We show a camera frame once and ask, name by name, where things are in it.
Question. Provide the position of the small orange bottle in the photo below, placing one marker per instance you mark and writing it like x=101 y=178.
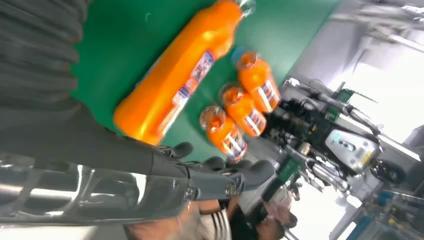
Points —
x=256 y=79
x=243 y=111
x=225 y=134

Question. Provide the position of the person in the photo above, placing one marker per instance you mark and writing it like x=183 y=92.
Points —
x=212 y=225

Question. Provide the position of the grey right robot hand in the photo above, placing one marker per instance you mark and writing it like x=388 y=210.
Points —
x=99 y=159

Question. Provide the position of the silver and black background robot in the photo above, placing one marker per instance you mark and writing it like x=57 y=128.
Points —
x=351 y=149

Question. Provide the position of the ribbed grey right arm sleeve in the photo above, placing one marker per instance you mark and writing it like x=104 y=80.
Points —
x=36 y=53

